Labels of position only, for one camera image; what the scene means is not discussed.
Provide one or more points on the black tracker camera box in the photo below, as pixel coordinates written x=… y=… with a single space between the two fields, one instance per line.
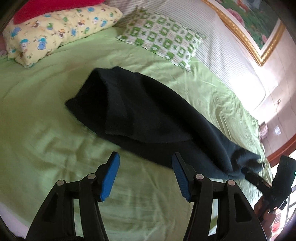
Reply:
x=282 y=183

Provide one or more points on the brown wooden door frame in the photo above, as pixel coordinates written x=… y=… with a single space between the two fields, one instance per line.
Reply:
x=285 y=150

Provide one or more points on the right hand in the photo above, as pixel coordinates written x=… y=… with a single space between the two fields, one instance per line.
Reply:
x=271 y=220

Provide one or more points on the green white patterned pillow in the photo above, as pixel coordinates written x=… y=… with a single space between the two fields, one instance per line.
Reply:
x=162 y=36

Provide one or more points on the black pants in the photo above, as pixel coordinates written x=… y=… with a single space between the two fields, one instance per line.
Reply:
x=149 y=119

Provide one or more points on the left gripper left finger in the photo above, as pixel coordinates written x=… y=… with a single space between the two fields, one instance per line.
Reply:
x=55 y=218

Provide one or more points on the beige bundle beside bed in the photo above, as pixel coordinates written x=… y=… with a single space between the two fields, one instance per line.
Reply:
x=263 y=131

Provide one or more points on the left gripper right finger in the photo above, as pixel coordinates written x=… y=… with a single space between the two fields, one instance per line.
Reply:
x=236 y=218

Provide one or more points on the yellow cartoon print pillow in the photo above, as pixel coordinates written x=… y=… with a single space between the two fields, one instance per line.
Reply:
x=30 y=41

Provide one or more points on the white striped headboard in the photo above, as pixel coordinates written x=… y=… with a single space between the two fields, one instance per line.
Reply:
x=219 y=51

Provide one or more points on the wall power outlet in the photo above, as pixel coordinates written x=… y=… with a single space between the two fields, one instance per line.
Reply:
x=277 y=131

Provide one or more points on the green bed sheet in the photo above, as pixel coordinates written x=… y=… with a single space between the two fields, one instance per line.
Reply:
x=42 y=142

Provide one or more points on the red fluffy towel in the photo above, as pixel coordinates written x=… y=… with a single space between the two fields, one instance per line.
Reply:
x=34 y=8

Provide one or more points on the gold framed landscape painting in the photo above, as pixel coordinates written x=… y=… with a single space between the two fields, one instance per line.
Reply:
x=253 y=23

